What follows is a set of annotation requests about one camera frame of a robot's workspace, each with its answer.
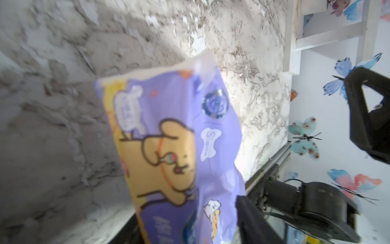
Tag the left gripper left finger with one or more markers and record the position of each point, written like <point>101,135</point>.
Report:
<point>253,228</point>

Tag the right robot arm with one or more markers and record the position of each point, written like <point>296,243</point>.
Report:
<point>317,209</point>

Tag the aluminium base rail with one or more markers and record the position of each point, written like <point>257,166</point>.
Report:
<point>271,169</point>

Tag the white lower step shelf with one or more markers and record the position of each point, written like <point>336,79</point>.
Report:
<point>366,31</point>

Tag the purple tissue pack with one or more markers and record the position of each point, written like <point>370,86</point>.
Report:
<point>177,137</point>

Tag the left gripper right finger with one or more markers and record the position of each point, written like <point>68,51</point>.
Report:
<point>369,130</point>

